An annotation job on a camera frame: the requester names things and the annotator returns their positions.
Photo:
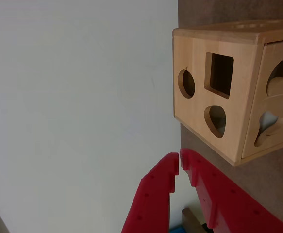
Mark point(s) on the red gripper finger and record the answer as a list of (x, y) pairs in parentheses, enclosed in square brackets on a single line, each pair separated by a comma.
[(228, 208), (151, 201)]

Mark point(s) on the wooden shape sorter box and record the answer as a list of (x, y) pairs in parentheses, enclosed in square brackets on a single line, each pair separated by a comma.
[(194, 60)]

